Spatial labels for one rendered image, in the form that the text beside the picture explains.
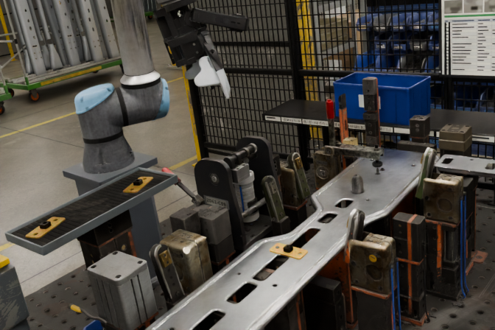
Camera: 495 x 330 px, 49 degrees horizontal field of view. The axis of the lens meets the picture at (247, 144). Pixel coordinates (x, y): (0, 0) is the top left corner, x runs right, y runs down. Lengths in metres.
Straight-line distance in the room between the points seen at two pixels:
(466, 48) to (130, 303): 1.39
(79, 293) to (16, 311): 0.70
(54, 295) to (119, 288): 0.85
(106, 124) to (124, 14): 0.31
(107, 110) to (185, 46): 0.57
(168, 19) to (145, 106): 0.57
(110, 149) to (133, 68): 0.24
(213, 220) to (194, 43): 0.42
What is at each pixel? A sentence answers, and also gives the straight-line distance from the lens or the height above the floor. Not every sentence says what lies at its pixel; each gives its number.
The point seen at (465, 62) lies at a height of 1.20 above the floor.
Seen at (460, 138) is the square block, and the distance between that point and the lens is 1.73.
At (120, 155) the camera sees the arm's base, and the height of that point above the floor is 1.14.
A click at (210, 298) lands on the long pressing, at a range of 1.13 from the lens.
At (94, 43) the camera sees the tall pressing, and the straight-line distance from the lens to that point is 9.16.
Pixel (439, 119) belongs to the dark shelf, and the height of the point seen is 1.03.
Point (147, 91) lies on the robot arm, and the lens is 1.58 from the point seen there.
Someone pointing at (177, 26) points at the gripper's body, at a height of 1.52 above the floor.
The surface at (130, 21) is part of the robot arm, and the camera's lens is 1.54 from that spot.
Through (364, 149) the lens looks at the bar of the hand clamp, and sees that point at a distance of 1.58.
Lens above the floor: 1.64
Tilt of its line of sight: 19 degrees down
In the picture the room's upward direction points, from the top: 8 degrees counter-clockwise
